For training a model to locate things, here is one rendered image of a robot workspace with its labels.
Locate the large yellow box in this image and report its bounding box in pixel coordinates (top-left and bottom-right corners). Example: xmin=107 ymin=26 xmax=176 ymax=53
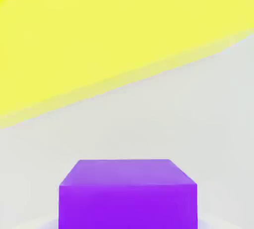
xmin=0 ymin=0 xmax=254 ymax=130

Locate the small purple cube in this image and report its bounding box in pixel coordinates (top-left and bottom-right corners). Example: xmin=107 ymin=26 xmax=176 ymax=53
xmin=58 ymin=159 xmax=198 ymax=229

